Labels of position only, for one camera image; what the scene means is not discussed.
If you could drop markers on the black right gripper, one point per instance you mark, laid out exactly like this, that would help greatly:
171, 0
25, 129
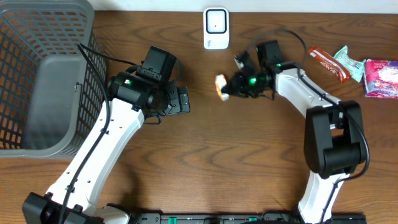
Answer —
238, 88

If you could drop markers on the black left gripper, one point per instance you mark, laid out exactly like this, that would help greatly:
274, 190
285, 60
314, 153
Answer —
183, 100

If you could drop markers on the orange Kleenex tissue pack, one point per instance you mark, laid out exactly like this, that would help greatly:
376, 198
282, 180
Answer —
220, 83

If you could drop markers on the red snack bar wrapper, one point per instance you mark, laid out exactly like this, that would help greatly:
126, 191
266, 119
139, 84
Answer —
330, 63

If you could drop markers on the green wet wipes packet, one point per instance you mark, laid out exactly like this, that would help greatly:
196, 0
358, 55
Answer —
351, 68

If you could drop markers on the purple red tissue pack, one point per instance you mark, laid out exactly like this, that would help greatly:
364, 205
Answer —
380, 79

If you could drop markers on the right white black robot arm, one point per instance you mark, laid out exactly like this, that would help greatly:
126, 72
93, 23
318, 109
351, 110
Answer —
334, 142

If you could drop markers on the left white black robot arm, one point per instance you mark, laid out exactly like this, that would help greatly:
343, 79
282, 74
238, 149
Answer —
73, 198

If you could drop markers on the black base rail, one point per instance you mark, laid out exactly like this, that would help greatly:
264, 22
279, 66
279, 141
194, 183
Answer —
155, 218

